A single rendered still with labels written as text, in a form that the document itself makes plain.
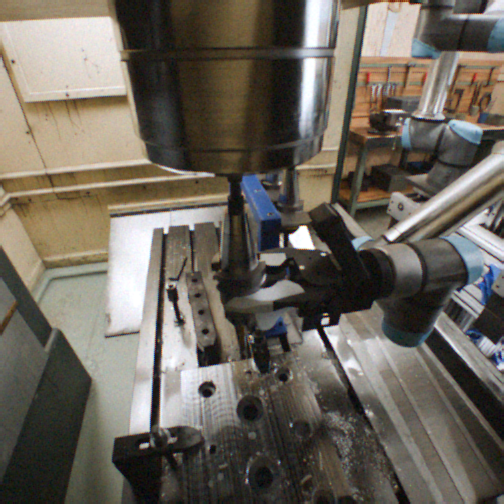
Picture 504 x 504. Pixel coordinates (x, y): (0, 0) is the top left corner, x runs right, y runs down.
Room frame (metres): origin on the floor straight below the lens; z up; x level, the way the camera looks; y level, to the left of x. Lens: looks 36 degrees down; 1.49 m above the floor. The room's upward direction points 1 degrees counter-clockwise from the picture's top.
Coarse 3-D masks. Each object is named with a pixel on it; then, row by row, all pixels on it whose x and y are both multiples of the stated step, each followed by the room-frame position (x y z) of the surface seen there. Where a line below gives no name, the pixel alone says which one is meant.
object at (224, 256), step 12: (228, 216) 0.25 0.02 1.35; (240, 216) 0.25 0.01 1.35; (228, 228) 0.25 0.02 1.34; (240, 228) 0.25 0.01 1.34; (228, 240) 0.25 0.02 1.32; (240, 240) 0.25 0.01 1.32; (252, 240) 0.26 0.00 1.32; (228, 252) 0.25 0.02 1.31; (240, 252) 0.25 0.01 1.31; (252, 252) 0.25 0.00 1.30; (228, 264) 0.24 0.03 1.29; (240, 264) 0.24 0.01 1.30; (252, 264) 0.25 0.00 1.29
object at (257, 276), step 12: (216, 264) 0.26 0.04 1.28; (264, 264) 0.26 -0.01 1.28; (216, 276) 0.24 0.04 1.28; (228, 276) 0.24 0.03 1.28; (240, 276) 0.24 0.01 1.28; (252, 276) 0.24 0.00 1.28; (264, 276) 0.26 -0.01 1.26; (216, 288) 0.24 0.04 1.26; (228, 288) 0.24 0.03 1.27; (240, 288) 0.24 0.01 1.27; (252, 288) 0.24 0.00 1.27
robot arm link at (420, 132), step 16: (464, 0) 1.11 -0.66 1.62; (480, 0) 1.09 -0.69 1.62; (432, 64) 1.16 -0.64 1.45; (448, 64) 1.12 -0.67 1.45; (432, 80) 1.14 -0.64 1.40; (448, 80) 1.12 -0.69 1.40; (432, 96) 1.13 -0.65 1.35; (416, 112) 1.16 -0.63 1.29; (432, 112) 1.12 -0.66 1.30; (416, 128) 1.13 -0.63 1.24; (432, 128) 1.10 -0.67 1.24; (416, 144) 1.12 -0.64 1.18; (432, 144) 1.08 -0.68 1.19
